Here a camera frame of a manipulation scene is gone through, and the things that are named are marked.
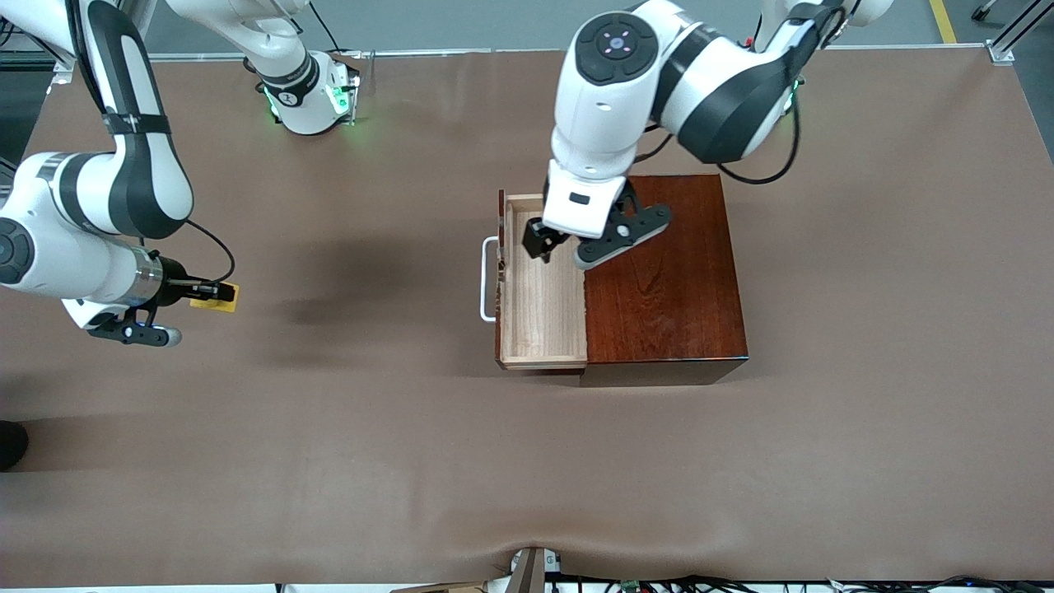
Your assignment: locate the yellow wooden cube block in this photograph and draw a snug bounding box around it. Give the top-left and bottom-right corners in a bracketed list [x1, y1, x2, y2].
[189, 282, 240, 315]

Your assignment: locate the wooden drawer with white handle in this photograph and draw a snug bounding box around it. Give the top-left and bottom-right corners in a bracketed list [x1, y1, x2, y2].
[480, 189, 588, 371]

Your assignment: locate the dark brown wooden cabinet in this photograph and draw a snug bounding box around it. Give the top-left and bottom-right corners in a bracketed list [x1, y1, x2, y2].
[579, 173, 750, 388]

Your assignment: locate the black round object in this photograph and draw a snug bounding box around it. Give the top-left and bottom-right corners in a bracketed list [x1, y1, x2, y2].
[0, 420, 30, 472]

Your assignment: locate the black right arm wrist cable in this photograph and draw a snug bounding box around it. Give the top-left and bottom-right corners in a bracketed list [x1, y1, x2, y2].
[66, 0, 237, 286]

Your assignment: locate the black arm wrist cable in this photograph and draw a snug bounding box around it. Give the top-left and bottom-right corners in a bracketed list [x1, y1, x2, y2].
[66, 0, 237, 286]
[634, 0, 849, 186]

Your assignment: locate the black left arm wrist cable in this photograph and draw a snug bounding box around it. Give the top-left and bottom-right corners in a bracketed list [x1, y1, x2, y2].
[634, 0, 849, 186]

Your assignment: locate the aluminium frame post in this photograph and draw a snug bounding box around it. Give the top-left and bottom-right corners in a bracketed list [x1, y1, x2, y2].
[0, 33, 79, 83]
[986, 0, 1054, 65]

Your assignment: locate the black right arm base cable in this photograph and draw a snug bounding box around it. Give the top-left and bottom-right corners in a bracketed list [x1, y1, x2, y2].
[309, 0, 347, 54]

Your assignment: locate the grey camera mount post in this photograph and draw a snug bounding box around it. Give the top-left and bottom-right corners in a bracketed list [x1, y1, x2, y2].
[506, 546, 548, 593]

